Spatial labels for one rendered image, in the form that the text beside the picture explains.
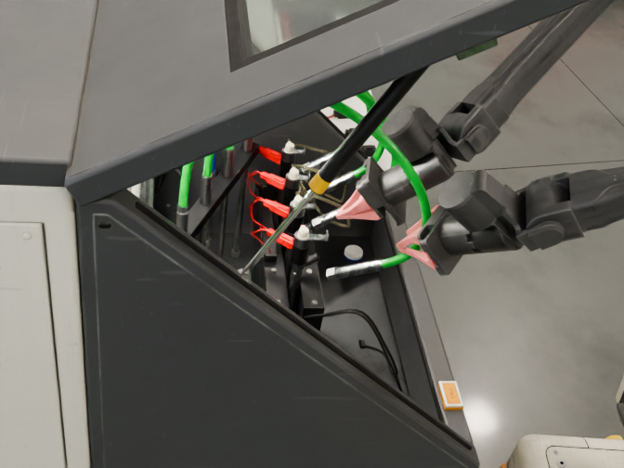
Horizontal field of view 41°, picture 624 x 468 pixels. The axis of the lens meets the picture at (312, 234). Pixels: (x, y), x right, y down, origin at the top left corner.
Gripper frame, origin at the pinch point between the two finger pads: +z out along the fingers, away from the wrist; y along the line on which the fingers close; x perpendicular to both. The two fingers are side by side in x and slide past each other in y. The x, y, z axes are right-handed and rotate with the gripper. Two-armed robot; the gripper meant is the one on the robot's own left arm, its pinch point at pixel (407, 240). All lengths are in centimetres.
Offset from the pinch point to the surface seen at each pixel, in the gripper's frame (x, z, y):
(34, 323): -28, 8, 47
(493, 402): 111, 83, -62
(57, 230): -37, -4, 42
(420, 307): 22.0, 18.5, -9.2
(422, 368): 26.7, 14.2, 1.1
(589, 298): 128, 85, -128
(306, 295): 6.6, 26.6, 3.7
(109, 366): -17.8, 8.6, 43.3
